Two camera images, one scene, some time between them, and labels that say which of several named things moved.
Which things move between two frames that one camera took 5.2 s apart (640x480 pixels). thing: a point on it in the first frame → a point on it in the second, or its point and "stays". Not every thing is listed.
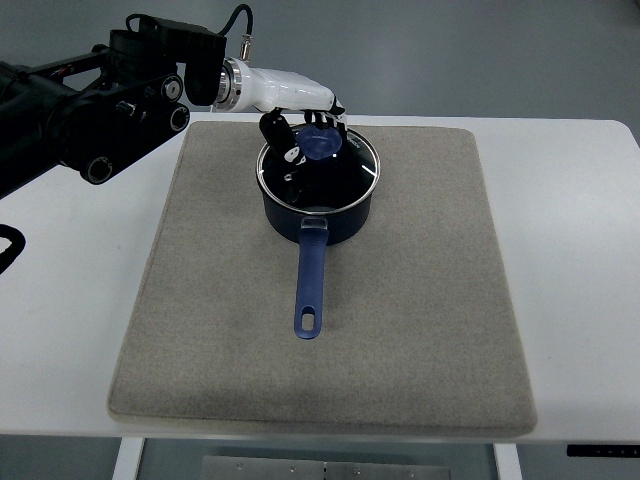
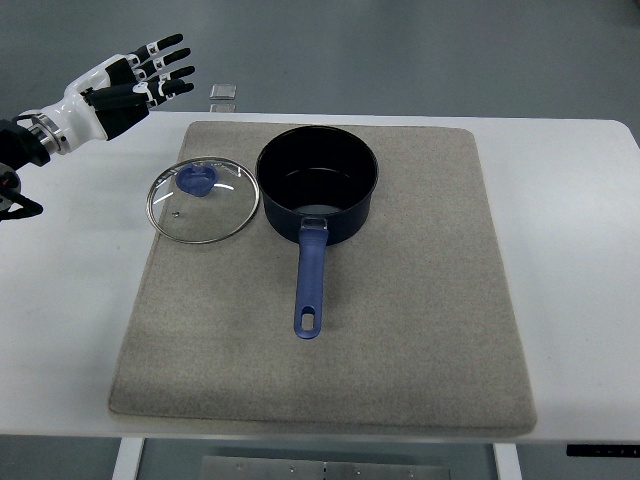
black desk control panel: x=603 y=450 stays
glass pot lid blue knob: x=322 y=186 → x=202 y=200
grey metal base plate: x=249 y=468 stays
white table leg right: x=507 y=461 stays
